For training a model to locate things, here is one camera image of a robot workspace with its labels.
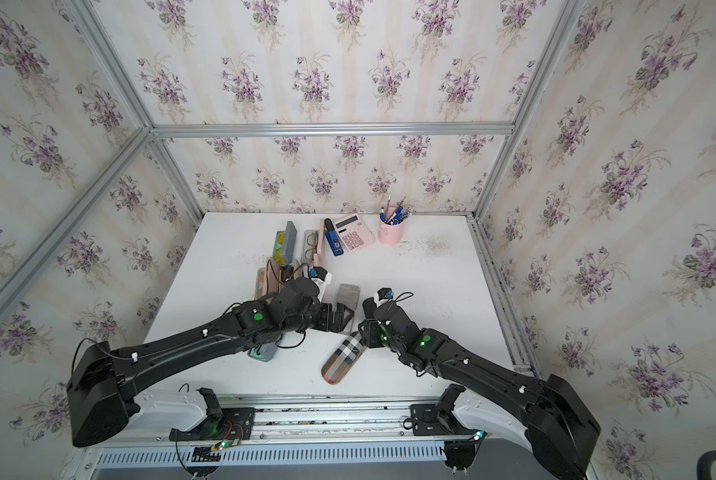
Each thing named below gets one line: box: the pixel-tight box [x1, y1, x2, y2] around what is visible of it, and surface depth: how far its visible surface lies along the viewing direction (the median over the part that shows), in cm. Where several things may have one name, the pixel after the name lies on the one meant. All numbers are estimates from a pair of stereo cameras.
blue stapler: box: [324, 218, 344, 257], surface depth 112 cm
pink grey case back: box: [301, 219, 325, 267], surface depth 111 cm
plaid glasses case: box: [321, 331, 367, 385], surface depth 82 cm
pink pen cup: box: [378, 217, 405, 246], surface depth 112 cm
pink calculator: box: [334, 213, 376, 253], surface depth 114 cm
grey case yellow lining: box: [273, 221, 298, 267], surface depth 108 cm
